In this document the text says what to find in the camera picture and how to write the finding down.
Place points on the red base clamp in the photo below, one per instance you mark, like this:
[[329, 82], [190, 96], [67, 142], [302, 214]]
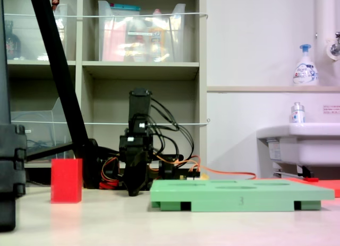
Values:
[[109, 185]]

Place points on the clear slanted plastic bin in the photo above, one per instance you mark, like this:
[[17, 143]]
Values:
[[37, 129]]

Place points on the green shape-hole board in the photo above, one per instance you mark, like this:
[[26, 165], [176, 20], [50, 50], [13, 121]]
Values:
[[239, 195]]

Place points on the beige shelf unit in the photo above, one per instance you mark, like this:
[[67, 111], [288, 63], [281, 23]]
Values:
[[140, 68]]

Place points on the white vertical pipe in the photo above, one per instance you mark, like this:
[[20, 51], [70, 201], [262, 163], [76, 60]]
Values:
[[322, 17]]

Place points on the dark bottle with red label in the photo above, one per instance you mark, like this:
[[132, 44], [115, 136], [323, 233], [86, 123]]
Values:
[[12, 44]]

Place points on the black tripod brace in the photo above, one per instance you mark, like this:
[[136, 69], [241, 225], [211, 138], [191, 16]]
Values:
[[47, 152]]

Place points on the yellow bottle with pink cap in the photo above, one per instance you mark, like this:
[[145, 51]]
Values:
[[157, 36]]

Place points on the small clear sanitizer bottle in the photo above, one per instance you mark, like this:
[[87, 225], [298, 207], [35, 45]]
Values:
[[297, 114]]

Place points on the red square block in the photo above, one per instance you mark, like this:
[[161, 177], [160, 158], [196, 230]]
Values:
[[66, 181]]

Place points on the notched black stack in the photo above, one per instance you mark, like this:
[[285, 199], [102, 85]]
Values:
[[12, 161]]

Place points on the circuit board with connectors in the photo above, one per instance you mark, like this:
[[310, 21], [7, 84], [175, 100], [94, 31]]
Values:
[[192, 176]]

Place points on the metal faucet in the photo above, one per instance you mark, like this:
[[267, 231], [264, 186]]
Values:
[[334, 46]]

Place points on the white blue soap pump bottle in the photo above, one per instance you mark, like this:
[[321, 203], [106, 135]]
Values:
[[305, 70]]

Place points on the red-capped bottle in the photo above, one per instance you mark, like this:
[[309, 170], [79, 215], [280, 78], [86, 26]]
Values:
[[55, 1]]

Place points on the white sink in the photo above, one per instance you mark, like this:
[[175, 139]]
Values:
[[310, 145]]

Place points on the large clear plastic bin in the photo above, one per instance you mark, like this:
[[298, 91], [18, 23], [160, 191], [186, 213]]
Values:
[[138, 44]]

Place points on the red-print wall sticker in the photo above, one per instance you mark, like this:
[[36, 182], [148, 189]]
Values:
[[331, 109]]

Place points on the black tripod leg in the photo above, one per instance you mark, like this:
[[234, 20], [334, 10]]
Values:
[[58, 70]]

